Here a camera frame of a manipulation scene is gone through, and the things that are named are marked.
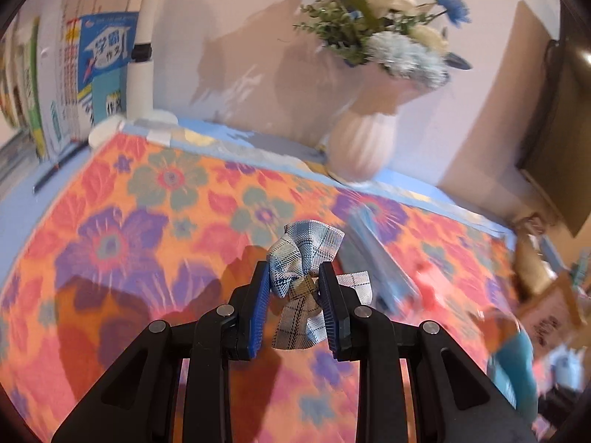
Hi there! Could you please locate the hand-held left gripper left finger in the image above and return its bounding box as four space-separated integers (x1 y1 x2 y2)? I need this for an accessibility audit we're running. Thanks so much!
51 261 271 443

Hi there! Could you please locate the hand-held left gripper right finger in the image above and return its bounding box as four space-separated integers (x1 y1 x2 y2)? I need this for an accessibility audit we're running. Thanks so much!
318 262 539 443

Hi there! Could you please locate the plaid fabric bow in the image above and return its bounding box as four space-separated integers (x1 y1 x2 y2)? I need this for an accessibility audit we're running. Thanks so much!
269 221 374 350

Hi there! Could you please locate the floral printed cloth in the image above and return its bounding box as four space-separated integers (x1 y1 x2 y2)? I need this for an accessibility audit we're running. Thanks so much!
0 131 518 443

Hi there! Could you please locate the white ribbed vase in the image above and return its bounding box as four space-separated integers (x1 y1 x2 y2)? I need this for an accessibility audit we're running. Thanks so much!
327 74 416 183

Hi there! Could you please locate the teal cloth pouch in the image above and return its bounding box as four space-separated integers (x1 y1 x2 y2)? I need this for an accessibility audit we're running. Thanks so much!
488 327 541 420

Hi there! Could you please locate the white lamp base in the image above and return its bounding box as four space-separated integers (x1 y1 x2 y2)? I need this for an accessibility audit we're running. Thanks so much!
88 111 178 149

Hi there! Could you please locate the dark pen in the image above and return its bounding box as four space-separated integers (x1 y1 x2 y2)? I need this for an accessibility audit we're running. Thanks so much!
32 141 88 193

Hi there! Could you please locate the small teal book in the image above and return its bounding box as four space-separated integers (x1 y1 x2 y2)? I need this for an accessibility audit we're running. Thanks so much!
91 69 126 126

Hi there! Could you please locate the artificial flower bouquet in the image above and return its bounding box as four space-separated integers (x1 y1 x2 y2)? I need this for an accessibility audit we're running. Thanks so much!
288 0 474 88

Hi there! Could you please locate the dark framed panel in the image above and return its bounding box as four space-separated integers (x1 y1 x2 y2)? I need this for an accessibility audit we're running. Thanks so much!
517 39 591 237

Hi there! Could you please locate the blue cover book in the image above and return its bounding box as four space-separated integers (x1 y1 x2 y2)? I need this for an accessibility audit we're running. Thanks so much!
76 11 139 139

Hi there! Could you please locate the row of books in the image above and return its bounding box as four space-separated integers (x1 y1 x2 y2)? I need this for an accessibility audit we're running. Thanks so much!
0 14 44 185

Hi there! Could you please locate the white tall book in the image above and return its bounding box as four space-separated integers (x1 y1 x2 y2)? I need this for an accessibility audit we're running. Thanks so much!
37 0 93 158

